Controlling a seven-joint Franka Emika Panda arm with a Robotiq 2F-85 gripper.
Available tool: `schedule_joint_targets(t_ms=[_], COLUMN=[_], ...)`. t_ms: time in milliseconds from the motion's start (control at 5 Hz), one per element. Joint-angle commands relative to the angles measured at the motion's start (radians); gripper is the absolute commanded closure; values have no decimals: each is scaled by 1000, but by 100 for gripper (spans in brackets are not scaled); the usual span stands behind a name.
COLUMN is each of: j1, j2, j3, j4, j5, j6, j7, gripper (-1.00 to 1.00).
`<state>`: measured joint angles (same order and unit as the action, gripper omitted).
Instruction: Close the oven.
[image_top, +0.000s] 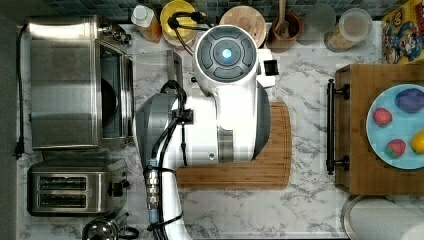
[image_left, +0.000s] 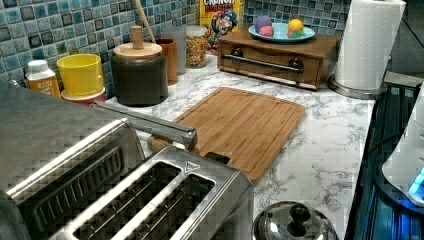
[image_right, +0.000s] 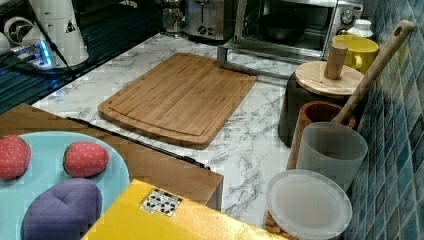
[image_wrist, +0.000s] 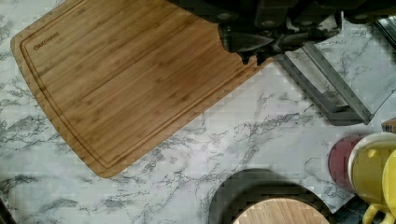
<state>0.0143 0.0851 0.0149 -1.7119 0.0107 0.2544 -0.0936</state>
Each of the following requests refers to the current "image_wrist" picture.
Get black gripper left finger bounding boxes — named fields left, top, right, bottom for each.
left=218, top=25, right=274, bottom=64

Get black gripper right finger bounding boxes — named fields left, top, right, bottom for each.
left=274, top=28, right=340, bottom=52

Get red plate under mug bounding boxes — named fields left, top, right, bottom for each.
left=328, top=134, right=363, bottom=193

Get bamboo cutting board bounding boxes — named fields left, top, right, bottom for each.
left=10, top=0, right=259, bottom=178

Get yellow mug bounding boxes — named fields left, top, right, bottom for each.
left=347, top=132, right=395, bottom=224

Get dark canister with wooden lid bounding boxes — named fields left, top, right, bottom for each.
left=208, top=169, right=336, bottom=224

